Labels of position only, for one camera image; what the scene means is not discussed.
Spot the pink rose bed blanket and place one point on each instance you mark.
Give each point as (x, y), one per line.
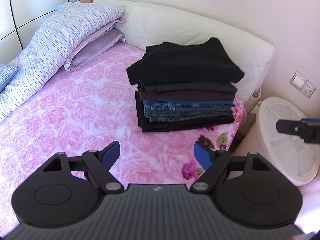
(88, 109)

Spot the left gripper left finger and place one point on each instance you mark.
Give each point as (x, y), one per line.
(98, 165)

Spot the dark grey folded garment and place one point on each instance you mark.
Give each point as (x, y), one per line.
(209, 86)

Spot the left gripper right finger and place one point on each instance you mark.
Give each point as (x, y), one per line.
(214, 164)

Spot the white wall switch socket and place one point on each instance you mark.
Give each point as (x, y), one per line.
(303, 85)

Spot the white round stool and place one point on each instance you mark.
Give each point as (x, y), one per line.
(298, 161)

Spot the purple pillow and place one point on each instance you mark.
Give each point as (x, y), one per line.
(94, 45)

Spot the blue checked pillow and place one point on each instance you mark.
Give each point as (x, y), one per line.
(7, 72)

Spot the black jacket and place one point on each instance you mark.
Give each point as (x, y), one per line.
(170, 62)

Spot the striped white duvet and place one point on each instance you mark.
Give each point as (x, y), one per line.
(51, 45)

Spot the black folded garment bottom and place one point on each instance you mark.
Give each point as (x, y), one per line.
(148, 126)

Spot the dark brown folded garment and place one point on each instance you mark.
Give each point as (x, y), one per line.
(183, 95)

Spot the folded blue jeans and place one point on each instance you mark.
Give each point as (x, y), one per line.
(172, 111)

